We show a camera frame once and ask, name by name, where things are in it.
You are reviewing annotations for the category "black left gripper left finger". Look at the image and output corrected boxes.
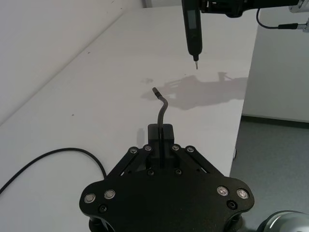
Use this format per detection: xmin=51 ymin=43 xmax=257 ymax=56
xmin=107 ymin=123 xmax=161 ymax=180

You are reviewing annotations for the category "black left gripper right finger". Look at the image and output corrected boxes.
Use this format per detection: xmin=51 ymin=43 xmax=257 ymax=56
xmin=162 ymin=123 xmax=225 ymax=177

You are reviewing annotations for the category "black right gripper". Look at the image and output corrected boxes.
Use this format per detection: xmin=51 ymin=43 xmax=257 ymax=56
xmin=198 ymin=0 xmax=300 ymax=18

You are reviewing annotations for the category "bent dark metal hex key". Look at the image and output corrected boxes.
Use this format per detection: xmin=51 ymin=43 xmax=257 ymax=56
xmin=152 ymin=87 xmax=169 ymax=170

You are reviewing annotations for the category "black electric screwdriver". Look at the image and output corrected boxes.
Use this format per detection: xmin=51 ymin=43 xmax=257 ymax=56
xmin=182 ymin=0 xmax=206 ymax=71

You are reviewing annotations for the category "thin dark cable silver plug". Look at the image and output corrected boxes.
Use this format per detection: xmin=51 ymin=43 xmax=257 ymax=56
xmin=256 ymin=8 xmax=300 ymax=30

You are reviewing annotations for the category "black cable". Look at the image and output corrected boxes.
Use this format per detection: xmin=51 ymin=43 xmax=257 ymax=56
xmin=0 ymin=147 xmax=107 ymax=195

